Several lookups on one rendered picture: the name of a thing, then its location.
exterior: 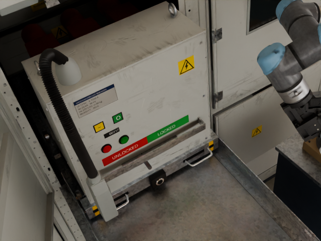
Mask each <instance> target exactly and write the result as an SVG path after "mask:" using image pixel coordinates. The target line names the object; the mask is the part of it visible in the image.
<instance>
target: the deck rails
mask: <svg viewBox="0 0 321 241"><path fill-rule="evenodd" d="M212 153H213V155H214V156H215V157H216V158H217V159H218V160H219V162H220V163H221V164H222V165H223V166H224V167H225V168H226V169H227V170H228V171H229V172H230V173H231V175H232V176H233V177H234V178H235V179H236V180H237V181H238V182H239V183H240V184H241V185H242V186H243V188H244V189H245V190H246V191H247V192H248V193H249V194H250V195H251V196H252V197H253V198H254V199H255V200H256V202H257V203H258V204H259V205H260V206H261V207H262V208H263V209H264V210H265V211H266V212H267V213H268V215H270V216H271V218H272V219H273V220H274V221H275V222H276V223H277V224H278V225H279V226H280V227H281V228H282V229H283V230H284V231H285V232H286V234H287V235H288V236H289V237H290V238H291V239H292V240H293V241H314V240H315V236H316V235H315V234H314V233H313V232H312V231H311V230H310V229H309V228H308V227H307V226H306V225H305V224H304V223H303V222H302V221H301V220H300V219H299V218H298V217H297V216H296V215H295V214H294V213H293V212H292V211H291V210H290V209H289V208H288V207H287V206H286V205H285V204H284V203H283V202H282V201H281V200H280V199H279V198H278V197H277V196H276V195H275V194H274V193H273V192H272V191H271V190H270V189H269V188H268V186H267V185H266V184H265V183H264V182H263V181H262V180H261V179H260V178H259V177H258V176H257V175H256V174H255V173H254V172H253V171H252V170H251V169H250V168H249V167H248V166H247V165H246V164H245V163H244V162H243V161H242V160H241V159H240V158H239V157H238V156H237V155H236V154H235V153H234V152H233V151H232V150H231V149H230V148H229V147H228V146H227V145H226V144H225V143H224V142H223V141H222V140H221V139H220V138H219V137H218V148H216V149H214V150H213V151H212ZM62 174H63V173H62ZM63 176H64V174H63ZM64 178H65V176H64ZM65 180H66V178H65ZM66 182H67V180H66ZM66 185H67V187H68V189H69V191H70V193H71V195H72V197H73V199H74V201H75V203H76V204H77V206H78V208H79V210H80V212H81V214H82V216H83V218H84V220H85V221H86V223H87V225H88V227H89V229H90V231H91V233H92V235H93V237H94V238H95V240H96V241H110V240H109V238H108V236H107V235H106V233H105V231H104V229H103V228H102V226H101V224H100V222H99V220H98V219H97V217H96V216H95V217H93V218H92V219H89V218H88V216H87V214H86V213H84V212H83V210H82V207H83V206H82V204H80V202H79V201H78V200H77V199H76V197H75V196H76V195H75V191H77V190H79V191H80V192H81V194H82V193H83V191H82V190H81V188H80V186H79V184H78V182H77V181H76V179H74V180H72V181H71V182H69V183H68V182H67V184H66ZM305 229H306V230H307V231H308V232H309V233H310V234H311V235H312V236H310V235H309V234H308V233H307V232H306V231H305Z"/></svg>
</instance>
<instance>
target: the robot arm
mask: <svg viewBox="0 0 321 241"><path fill-rule="evenodd" d="M276 16H277V18H278V20H279V23H280V24H281V25H282V26H283V27H284V29H285V30H286V32H287V33H288V35H289V36H290V38H291V40H292V41H293V42H291V43H289V44H288V45H286V46H283V45H282V44H281V43H273V44H272V45H268V46H267V47H265V48H264V49H263V50H262V51H261V52H260V53H259V54H258V56H257V63H258V64H259V66H260V67H261V69H262V71H263V73H264V75H266V76H267V78H268V79H269V81H270V82H271V84H272V85H273V87H274V88H275V90H276V91H277V92H278V94H279V95H280V97H281V98H282V100H283V103H281V104H280V105H281V107H282V109H283V110H284V112H285V113H286V114H287V116H288V117H289V119H290V120H291V122H292V123H293V125H294V126H295V128H296V130H297V131H298V133H299V134H300V136H301V137H302V138H303V140H304V141H305V142H307V141H308V140H310V139H314V138H315V137H317V139H316V144H317V147H318V149H319V151H320V153H321V91H316V92H312V91H311V89H310V86H309V85H308V83H307V82H306V80H305V79H304V77H303V76H302V74H301V71H302V70H304V69H306V68H307V67H309V66H311V65H312V64H314V63H316V62H318V61H319V60H321V2H308V3H304V2H303V1H302V0H282V1H281V2H280V3H279V4H278V5H277V7H276Z"/></svg>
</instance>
